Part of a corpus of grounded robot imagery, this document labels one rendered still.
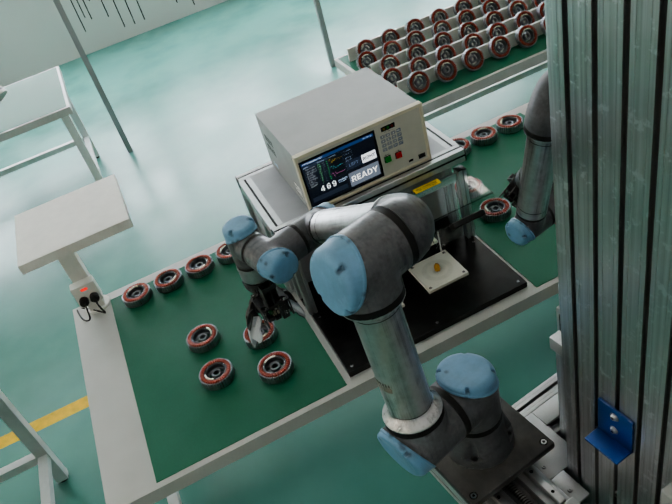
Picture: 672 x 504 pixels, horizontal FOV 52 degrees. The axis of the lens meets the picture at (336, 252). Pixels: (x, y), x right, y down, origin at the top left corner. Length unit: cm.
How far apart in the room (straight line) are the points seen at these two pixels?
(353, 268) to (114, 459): 137
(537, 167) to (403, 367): 66
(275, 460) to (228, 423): 85
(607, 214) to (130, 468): 160
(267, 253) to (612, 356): 68
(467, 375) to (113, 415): 133
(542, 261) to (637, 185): 143
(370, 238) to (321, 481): 189
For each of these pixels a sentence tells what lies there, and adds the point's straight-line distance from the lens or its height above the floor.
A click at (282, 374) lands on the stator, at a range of 214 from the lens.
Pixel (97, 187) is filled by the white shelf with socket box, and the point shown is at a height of 121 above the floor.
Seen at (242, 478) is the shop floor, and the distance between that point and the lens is 296.
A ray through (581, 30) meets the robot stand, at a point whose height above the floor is 194.
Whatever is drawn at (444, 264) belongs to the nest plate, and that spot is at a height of 78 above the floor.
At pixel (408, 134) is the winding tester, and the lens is 218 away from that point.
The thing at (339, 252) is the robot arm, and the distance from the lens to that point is 104.
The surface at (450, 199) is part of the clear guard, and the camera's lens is 214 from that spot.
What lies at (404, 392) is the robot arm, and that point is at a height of 137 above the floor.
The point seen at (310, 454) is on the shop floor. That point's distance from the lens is 292.
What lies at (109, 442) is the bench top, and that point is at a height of 75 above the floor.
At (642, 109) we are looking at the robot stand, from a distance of 89.
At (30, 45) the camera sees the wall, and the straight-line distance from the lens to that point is 829.
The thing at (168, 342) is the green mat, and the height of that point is 75.
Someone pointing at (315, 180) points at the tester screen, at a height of 122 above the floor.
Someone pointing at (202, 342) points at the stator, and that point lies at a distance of 236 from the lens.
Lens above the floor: 231
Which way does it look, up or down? 37 degrees down
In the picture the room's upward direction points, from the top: 17 degrees counter-clockwise
